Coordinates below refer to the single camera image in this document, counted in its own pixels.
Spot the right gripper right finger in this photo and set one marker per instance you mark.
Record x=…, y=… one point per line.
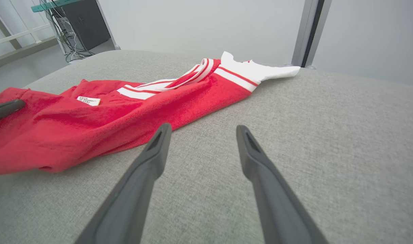
x=274, y=196

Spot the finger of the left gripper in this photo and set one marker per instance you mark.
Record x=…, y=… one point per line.
x=4, y=109

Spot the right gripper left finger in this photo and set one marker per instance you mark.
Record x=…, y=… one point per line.
x=135, y=189

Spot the red Bulls jersey white sleeves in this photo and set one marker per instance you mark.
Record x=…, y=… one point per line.
x=91, y=125

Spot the grey fabric sofa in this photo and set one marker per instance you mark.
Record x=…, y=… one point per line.
x=328, y=135

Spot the teal shelf bar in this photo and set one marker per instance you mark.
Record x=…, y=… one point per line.
x=52, y=4

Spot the black cabinet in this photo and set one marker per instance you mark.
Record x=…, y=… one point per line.
x=86, y=23

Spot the white metal frame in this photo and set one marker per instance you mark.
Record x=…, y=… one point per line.
x=16, y=35

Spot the grey cylinder post foot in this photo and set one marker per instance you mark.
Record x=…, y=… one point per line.
x=311, y=67

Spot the grey metal wall post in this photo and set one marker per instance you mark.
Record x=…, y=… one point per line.
x=308, y=30

